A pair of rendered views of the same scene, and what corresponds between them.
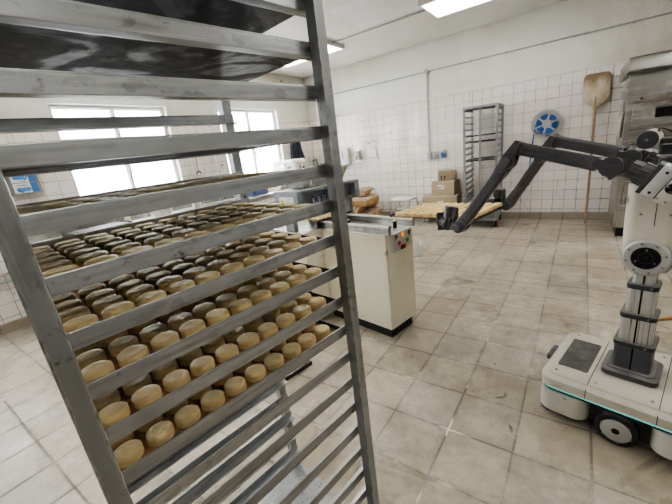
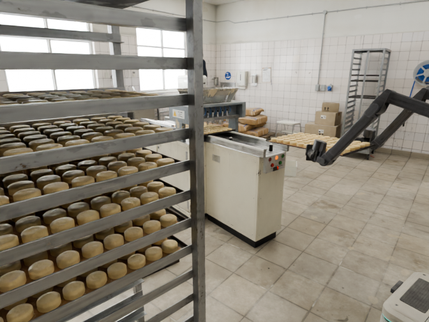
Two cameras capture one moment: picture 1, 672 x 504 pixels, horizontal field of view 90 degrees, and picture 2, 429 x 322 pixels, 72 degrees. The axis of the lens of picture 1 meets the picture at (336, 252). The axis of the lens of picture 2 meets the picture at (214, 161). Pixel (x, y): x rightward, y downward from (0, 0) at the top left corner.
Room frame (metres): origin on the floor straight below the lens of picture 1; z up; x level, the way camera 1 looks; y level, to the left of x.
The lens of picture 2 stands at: (0.09, -0.10, 1.48)
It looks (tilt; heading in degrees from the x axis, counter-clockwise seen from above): 17 degrees down; 3
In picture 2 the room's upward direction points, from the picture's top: straight up
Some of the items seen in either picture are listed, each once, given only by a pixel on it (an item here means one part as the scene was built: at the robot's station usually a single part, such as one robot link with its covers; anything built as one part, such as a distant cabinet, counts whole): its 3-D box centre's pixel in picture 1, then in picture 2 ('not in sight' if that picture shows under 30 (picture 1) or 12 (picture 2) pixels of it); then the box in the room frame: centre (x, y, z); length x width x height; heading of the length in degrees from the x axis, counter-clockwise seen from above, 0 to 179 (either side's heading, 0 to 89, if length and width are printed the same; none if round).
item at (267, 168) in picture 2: (401, 239); (274, 162); (2.41, -0.49, 0.77); 0.24 x 0.04 x 0.14; 132
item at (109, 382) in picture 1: (243, 314); (85, 227); (0.67, 0.22, 1.14); 0.64 x 0.03 x 0.03; 135
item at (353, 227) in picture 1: (301, 221); (190, 133); (3.04, 0.27, 0.87); 2.01 x 0.03 x 0.07; 42
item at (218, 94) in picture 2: (316, 177); (208, 95); (3.05, 0.09, 1.25); 0.56 x 0.29 x 0.14; 132
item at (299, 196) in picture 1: (319, 204); (208, 119); (3.05, 0.09, 1.01); 0.72 x 0.33 x 0.34; 132
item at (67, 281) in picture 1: (225, 234); (75, 151); (0.67, 0.22, 1.32); 0.64 x 0.03 x 0.03; 135
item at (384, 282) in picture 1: (368, 271); (242, 186); (2.68, -0.25, 0.45); 0.70 x 0.34 x 0.90; 42
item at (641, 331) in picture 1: (634, 347); not in sight; (1.37, -1.36, 0.38); 0.13 x 0.13 x 0.40; 40
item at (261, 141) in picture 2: (325, 214); (212, 129); (3.23, 0.06, 0.87); 2.01 x 0.03 x 0.07; 42
